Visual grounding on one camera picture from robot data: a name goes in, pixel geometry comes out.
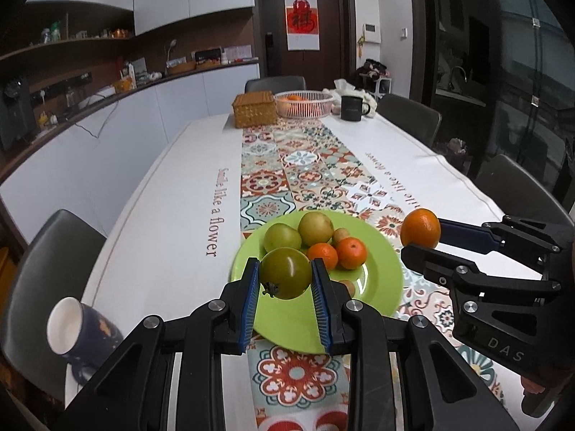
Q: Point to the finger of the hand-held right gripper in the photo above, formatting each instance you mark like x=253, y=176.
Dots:
x=431, y=265
x=467, y=235

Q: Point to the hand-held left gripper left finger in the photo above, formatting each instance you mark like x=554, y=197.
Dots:
x=249, y=305

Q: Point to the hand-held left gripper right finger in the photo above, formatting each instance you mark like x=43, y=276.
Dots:
x=321, y=309

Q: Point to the brown kiwi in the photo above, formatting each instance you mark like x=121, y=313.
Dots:
x=340, y=235
x=347, y=287

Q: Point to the large orange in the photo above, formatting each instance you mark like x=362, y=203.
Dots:
x=420, y=229

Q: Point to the green tomato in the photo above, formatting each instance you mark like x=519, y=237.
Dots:
x=286, y=273

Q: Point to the small mandarin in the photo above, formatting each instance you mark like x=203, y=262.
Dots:
x=351, y=252
x=323, y=256

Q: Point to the green plate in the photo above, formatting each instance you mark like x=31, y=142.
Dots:
x=373, y=287

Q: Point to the green apple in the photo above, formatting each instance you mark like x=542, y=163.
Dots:
x=281, y=238

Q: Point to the yellow-green pear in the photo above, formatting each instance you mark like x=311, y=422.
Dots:
x=315, y=226

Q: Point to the dark grey chair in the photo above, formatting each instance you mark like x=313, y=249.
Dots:
x=40, y=269
x=274, y=84
x=413, y=116
x=521, y=188

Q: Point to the patterned table runner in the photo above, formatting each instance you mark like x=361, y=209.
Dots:
x=310, y=166

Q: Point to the navy blue mug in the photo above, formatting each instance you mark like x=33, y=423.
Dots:
x=85, y=336

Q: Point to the glass sliding door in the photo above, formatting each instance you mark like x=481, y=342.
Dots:
x=530, y=76

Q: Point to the black mug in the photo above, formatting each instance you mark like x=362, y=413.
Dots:
x=352, y=107

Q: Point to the black bag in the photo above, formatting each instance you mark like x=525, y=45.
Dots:
x=373, y=69

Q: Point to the white tissue pack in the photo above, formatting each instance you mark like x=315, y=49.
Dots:
x=345, y=86

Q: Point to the wicker box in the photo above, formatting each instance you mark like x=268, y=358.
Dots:
x=254, y=110

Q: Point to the white plastic basket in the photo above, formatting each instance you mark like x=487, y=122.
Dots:
x=305, y=107

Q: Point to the white base cabinet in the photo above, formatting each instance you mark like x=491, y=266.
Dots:
x=112, y=143

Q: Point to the white intercom panel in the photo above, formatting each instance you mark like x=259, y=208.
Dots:
x=370, y=33

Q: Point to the dark brown door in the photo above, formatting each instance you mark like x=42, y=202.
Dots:
x=337, y=22

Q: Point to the desk lamp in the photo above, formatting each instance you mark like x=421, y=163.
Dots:
x=170, y=51

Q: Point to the black coffee machine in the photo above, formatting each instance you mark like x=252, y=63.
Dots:
x=15, y=114

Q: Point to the red wall calendar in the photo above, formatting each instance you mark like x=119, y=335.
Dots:
x=302, y=20

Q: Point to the wooden wall shelf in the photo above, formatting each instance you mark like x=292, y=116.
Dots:
x=67, y=45

